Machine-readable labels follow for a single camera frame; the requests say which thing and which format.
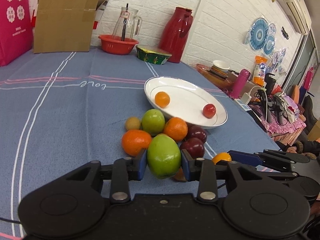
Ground green instant noodle bowl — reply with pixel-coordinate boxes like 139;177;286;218
136;44;172;65

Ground black straw in pitcher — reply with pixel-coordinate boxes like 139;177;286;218
121;3;129;41

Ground white power strip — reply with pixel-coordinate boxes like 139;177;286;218
234;93;252;112

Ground brown cardboard box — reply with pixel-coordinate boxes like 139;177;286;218
33;0;106;54

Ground large green apple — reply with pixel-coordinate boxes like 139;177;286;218
147;134;181;179

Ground white ceramic plate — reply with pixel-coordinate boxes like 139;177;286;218
144;76;228;129

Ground small green apple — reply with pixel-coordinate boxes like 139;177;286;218
141;108;165;137

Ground red plastic basket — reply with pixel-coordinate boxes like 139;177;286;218
98;35;139;55

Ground brownish plum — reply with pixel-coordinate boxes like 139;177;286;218
173;167;187;182

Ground black cable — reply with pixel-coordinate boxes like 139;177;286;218
0;217;22;225

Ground wall air conditioner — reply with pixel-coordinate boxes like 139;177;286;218
277;0;312;35

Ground blue checked tablecloth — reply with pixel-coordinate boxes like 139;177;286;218
1;48;277;239

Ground orange snack bag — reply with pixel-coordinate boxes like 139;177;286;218
252;56;267;87

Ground orange glass bowl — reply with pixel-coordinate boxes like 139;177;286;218
196;64;234;90

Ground small orange kumquat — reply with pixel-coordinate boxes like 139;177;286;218
155;92;170;108

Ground glass pitcher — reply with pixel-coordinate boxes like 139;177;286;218
112;7;143;39

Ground yellow orange fruit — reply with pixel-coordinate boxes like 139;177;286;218
212;152;232;165

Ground red cherry tomato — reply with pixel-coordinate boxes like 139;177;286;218
202;103;216;119

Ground brown longan front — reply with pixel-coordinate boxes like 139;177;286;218
125;116;141;131

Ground blue paper fan decoration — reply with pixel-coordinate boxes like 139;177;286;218
244;17;277;55

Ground pink tote bag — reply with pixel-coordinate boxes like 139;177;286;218
0;0;33;66

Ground pink water bottle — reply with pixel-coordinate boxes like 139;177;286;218
229;69;251;99

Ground dark plum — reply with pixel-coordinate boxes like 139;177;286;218
180;138;204;159
185;125;207;143

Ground orange tangerine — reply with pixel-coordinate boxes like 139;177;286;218
121;129;152;157
163;117;188;142

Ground red thermos jug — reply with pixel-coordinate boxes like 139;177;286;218
158;7;193;63

